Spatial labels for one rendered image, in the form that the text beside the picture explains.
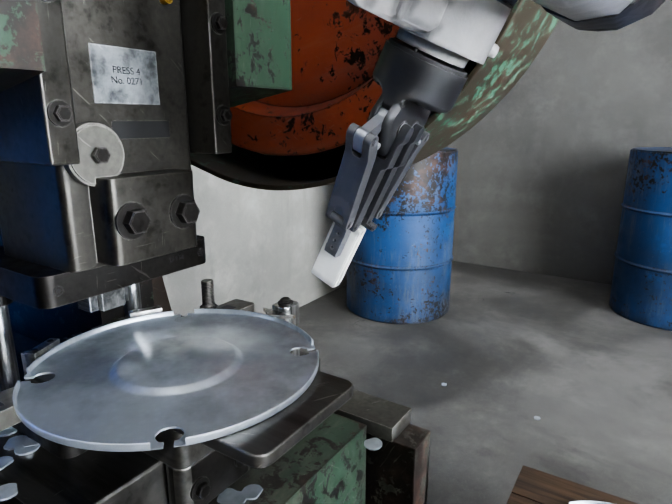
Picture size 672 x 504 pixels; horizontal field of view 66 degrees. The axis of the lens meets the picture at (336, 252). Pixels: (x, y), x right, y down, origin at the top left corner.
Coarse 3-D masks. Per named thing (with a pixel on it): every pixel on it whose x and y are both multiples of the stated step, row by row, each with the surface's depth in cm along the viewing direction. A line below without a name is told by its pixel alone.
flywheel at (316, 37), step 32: (320, 0) 76; (320, 32) 78; (352, 32) 75; (384, 32) 72; (320, 64) 79; (352, 64) 76; (288, 96) 83; (320, 96) 80; (352, 96) 73; (256, 128) 84; (288, 128) 80; (320, 128) 77
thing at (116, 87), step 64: (64, 0) 43; (128, 0) 48; (128, 64) 48; (128, 128) 49; (0, 192) 51; (64, 192) 45; (128, 192) 47; (192, 192) 53; (64, 256) 47; (128, 256) 48
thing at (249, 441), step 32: (320, 384) 49; (352, 384) 49; (288, 416) 44; (320, 416) 45; (192, 448) 49; (224, 448) 41; (256, 448) 40; (288, 448) 41; (192, 480) 50; (224, 480) 54
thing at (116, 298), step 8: (96, 296) 56; (104, 296) 56; (112, 296) 57; (120, 296) 58; (128, 296) 60; (80, 304) 57; (88, 304) 56; (96, 304) 56; (104, 304) 56; (112, 304) 57; (120, 304) 58
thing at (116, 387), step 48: (96, 336) 60; (144, 336) 60; (192, 336) 58; (240, 336) 60; (288, 336) 60; (48, 384) 49; (96, 384) 49; (144, 384) 48; (192, 384) 48; (240, 384) 49; (288, 384) 49; (48, 432) 40; (96, 432) 41; (144, 432) 41; (192, 432) 41
